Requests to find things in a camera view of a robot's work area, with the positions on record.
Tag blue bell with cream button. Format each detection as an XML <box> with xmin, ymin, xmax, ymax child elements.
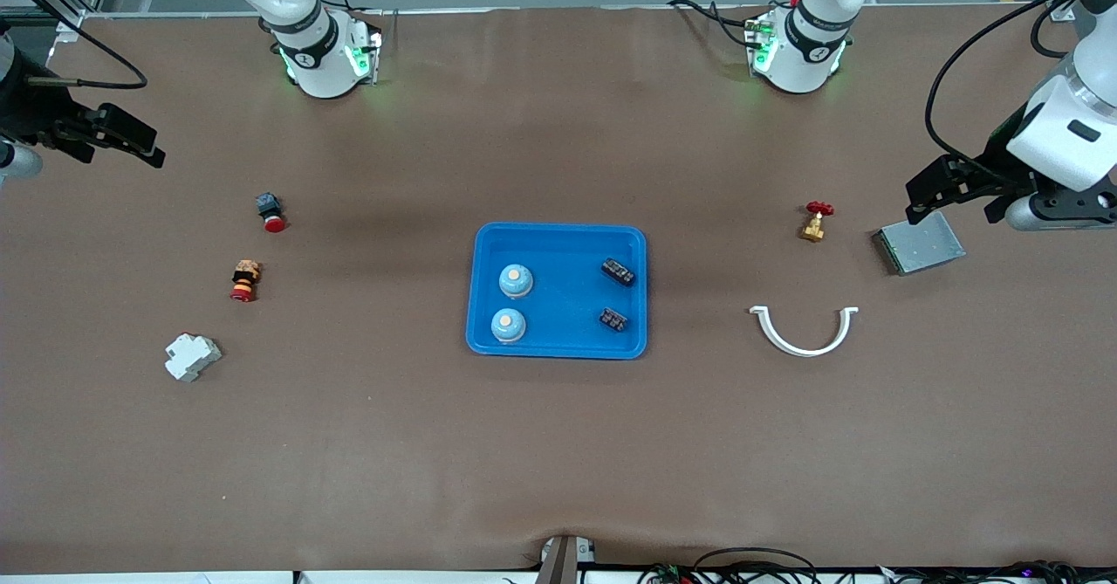
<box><xmin>490</xmin><ymin>307</ymin><xmax>527</xmax><ymax>343</ymax></box>
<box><xmin>498</xmin><ymin>263</ymin><xmax>535</xmax><ymax>299</ymax></box>

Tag blue plastic tray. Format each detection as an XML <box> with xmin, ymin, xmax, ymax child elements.
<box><xmin>465</xmin><ymin>222</ymin><xmax>648</xmax><ymax>361</ymax></box>

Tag grey metal box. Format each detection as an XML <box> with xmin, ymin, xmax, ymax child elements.
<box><xmin>871</xmin><ymin>210</ymin><xmax>967</xmax><ymax>277</ymax></box>

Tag black red-capped push button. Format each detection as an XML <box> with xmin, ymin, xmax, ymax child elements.
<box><xmin>255</xmin><ymin>192</ymin><xmax>288</xmax><ymax>234</ymax></box>

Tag white circuit breaker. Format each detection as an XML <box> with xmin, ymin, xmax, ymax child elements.
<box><xmin>164</xmin><ymin>332</ymin><xmax>223</xmax><ymax>383</ymax></box>

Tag brown table mat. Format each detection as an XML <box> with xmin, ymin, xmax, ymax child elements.
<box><xmin>0</xmin><ymin>3</ymin><xmax>1117</xmax><ymax>574</ymax></box>

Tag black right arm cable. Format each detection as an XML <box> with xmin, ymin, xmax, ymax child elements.
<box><xmin>0</xmin><ymin>0</ymin><xmax>149</xmax><ymax>90</ymax></box>

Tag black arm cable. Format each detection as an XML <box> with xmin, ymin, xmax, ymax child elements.
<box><xmin>925</xmin><ymin>0</ymin><xmax>1074</xmax><ymax>168</ymax></box>
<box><xmin>0</xmin><ymin>0</ymin><xmax>149</xmax><ymax>90</ymax></box>

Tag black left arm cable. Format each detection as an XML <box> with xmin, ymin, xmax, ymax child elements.
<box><xmin>925</xmin><ymin>0</ymin><xmax>1074</xmax><ymax>168</ymax></box>

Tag brass valve with red handle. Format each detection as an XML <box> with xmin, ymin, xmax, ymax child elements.
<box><xmin>798</xmin><ymin>201</ymin><xmax>835</xmax><ymax>244</ymax></box>

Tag short black cable loop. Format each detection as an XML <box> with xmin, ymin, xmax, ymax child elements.
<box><xmin>1030</xmin><ymin>0</ymin><xmax>1076</xmax><ymax>59</ymax></box>

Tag red yellow emergency stop switch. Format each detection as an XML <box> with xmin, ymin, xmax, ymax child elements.
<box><xmin>230</xmin><ymin>258</ymin><xmax>263</xmax><ymax>304</ymax></box>

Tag white curved plastic bracket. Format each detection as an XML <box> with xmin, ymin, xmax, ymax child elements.
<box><xmin>749</xmin><ymin>305</ymin><xmax>860</xmax><ymax>358</ymax></box>

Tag black base cables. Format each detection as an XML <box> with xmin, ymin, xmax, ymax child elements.
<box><xmin>668</xmin><ymin>0</ymin><xmax>760</xmax><ymax>48</ymax></box>

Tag tangled black cables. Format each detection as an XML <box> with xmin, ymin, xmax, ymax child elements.
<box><xmin>877</xmin><ymin>560</ymin><xmax>1117</xmax><ymax>584</ymax></box>

